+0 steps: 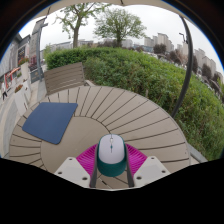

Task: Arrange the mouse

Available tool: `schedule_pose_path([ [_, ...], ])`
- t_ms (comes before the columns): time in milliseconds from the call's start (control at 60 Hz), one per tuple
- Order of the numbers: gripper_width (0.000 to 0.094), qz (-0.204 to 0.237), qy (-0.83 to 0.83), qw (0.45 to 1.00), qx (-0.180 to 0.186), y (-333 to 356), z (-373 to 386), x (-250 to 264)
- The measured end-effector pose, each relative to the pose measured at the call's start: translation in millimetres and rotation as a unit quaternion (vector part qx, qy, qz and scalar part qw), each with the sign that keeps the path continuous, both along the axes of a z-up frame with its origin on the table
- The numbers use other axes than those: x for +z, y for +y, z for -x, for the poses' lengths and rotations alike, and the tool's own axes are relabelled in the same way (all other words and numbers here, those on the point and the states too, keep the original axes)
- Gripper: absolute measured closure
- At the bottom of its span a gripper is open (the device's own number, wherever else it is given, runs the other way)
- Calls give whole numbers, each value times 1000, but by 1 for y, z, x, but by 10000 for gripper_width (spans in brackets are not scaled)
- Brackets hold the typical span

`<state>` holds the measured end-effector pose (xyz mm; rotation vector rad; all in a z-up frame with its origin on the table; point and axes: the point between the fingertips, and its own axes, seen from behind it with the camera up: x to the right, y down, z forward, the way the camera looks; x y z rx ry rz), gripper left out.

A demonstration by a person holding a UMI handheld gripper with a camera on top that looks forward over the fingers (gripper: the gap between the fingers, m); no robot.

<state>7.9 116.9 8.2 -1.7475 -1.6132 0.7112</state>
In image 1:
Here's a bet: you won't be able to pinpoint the dark curved umbrella pole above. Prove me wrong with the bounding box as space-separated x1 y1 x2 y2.
170 14 194 118

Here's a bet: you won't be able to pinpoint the round leafy tree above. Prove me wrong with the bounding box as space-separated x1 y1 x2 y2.
93 8 148 48

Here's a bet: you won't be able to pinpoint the slatted wooden chair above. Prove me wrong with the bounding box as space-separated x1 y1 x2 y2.
43 61 88 96

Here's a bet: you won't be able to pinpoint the green hedge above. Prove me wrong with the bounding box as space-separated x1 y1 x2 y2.
44 46 224 161

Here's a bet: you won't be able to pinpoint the grey lamp post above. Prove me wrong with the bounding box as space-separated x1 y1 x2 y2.
35 18 48 81

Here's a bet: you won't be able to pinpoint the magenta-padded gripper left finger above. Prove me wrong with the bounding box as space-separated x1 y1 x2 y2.
53 143 99 189

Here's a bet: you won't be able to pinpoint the white planter box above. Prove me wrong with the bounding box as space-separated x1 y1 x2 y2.
13 84 32 116

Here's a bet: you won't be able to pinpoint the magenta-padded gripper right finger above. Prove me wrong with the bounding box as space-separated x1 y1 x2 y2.
124 143 172 189

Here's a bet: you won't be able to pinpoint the beige umbrella canopy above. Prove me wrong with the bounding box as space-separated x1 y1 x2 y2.
36 0 191 23

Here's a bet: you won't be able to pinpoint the distant apartment buildings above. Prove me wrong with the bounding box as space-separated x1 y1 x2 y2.
143 32 218 76

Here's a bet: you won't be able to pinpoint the bare-trunked leaning tree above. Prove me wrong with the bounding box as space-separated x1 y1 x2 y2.
54 2 111 49

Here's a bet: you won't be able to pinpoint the white and teal computer mouse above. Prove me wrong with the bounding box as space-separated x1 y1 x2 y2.
96 133 128 178

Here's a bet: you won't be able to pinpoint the person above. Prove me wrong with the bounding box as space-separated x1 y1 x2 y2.
0 81 8 102

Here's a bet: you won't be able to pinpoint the blue mouse pad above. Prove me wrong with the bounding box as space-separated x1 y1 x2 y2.
21 101 79 145

